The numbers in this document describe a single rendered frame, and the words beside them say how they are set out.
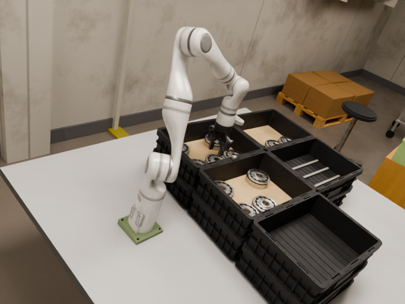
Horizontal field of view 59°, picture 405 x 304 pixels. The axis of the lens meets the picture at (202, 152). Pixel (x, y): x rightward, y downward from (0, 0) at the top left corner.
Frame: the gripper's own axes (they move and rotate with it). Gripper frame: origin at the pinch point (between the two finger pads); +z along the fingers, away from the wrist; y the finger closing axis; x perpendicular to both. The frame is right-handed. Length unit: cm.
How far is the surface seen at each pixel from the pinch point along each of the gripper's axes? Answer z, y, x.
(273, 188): 7.1, 24.7, 15.5
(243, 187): 7.1, 18.8, 2.3
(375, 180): 48, 20, 162
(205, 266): 20, 37, -29
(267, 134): 7, -11, 49
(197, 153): 6.9, -8.1, -1.9
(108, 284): 21, 28, -62
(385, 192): 52, 30, 164
